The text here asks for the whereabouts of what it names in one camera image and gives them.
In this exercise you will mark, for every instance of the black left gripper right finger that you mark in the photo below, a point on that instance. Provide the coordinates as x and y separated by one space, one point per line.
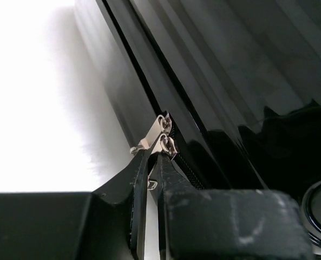
226 224

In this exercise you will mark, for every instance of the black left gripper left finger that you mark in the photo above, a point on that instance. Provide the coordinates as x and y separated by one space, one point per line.
108 223

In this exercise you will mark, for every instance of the black white astronaut suitcase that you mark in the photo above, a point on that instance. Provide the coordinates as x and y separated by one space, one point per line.
241 81

